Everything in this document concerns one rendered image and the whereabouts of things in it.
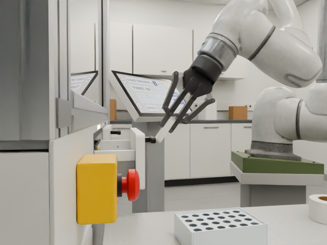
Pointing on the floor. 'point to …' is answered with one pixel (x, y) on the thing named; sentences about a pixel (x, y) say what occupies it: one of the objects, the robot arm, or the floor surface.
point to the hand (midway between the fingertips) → (164, 129)
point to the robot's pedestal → (274, 187)
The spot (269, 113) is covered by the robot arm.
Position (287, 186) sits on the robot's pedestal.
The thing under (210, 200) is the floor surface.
